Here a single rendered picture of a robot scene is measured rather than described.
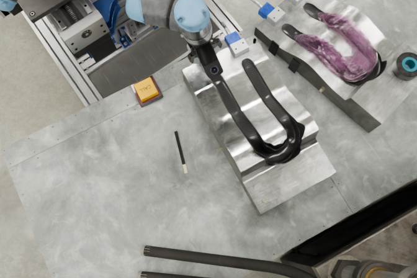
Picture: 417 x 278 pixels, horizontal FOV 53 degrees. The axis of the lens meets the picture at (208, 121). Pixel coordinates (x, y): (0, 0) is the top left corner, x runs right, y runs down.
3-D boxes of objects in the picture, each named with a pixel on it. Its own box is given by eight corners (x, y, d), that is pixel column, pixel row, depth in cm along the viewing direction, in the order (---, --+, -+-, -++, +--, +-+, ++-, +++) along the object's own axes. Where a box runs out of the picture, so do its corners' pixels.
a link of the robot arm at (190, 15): (175, -13, 91) (213, -4, 90) (182, 6, 102) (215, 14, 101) (165, 21, 90) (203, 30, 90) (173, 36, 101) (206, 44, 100)
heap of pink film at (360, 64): (288, 41, 136) (293, 30, 128) (324, 7, 139) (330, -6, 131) (350, 94, 130) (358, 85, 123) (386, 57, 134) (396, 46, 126)
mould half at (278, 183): (183, 80, 139) (180, 64, 126) (251, 46, 142) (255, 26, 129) (258, 215, 126) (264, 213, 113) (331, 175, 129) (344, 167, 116)
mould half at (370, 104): (254, 35, 143) (257, 18, 132) (303, -13, 148) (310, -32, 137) (368, 133, 133) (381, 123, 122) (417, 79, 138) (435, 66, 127)
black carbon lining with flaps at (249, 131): (207, 79, 131) (206, 67, 122) (252, 57, 133) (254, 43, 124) (263, 176, 122) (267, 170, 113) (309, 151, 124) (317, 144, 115)
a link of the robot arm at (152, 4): (142, -14, 103) (184, -4, 102) (127, 25, 100) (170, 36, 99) (136, -34, 95) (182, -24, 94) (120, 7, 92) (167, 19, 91)
